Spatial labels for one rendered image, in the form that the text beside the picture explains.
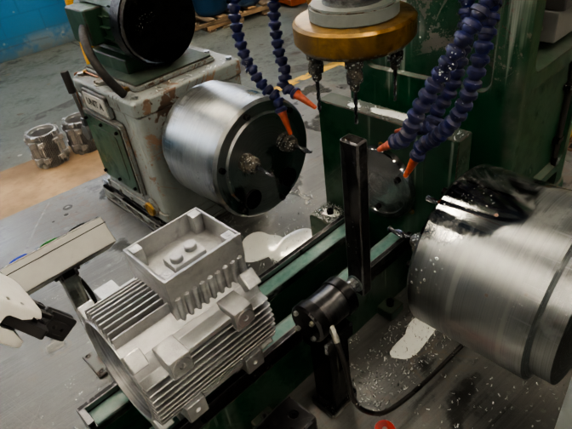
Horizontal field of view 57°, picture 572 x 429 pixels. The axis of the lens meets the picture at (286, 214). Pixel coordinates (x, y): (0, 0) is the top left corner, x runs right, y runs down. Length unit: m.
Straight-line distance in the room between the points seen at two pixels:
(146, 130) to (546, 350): 0.83
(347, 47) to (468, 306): 0.37
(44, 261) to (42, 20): 5.52
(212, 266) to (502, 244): 0.35
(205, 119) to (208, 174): 0.10
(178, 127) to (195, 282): 0.46
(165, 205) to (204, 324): 0.57
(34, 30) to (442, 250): 5.87
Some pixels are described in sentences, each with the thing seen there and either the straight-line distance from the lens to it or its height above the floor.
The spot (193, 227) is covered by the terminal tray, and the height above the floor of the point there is 1.13.
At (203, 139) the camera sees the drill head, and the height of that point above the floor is 1.12.
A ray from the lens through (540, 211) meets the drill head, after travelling 0.69.
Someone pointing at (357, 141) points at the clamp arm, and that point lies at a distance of 0.64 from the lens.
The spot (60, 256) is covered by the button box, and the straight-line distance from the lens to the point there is 0.89.
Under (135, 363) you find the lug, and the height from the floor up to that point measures 1.08.
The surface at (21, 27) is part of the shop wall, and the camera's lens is 6.28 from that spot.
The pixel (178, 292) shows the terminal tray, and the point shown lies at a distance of 0.66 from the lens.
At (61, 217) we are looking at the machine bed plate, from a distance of 1.52.
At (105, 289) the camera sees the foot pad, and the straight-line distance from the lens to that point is 0.78.
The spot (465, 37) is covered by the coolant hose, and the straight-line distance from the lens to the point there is 0.61.
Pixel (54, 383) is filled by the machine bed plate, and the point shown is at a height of 0.80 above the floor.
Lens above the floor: 1.56
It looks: 36 degrees down
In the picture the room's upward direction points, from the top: 8 degrees counter-clockwise
